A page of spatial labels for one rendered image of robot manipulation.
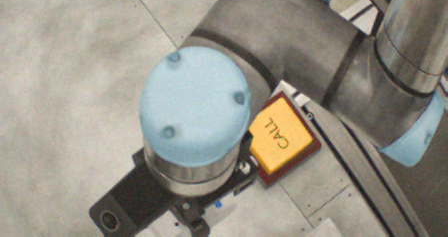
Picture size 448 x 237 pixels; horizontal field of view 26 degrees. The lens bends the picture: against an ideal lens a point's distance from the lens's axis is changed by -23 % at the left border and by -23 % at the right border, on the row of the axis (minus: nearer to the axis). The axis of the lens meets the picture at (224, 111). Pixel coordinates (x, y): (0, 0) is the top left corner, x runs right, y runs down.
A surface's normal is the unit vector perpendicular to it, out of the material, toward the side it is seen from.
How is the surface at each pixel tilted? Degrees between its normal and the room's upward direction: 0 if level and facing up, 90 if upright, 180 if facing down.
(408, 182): 0
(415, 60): 57
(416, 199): 0
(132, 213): 31
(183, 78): 0
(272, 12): 9
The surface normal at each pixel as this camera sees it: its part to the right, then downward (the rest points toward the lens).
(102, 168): 0.05, -0.29
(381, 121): -0.43, 0.51
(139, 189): -0.35, 0.07
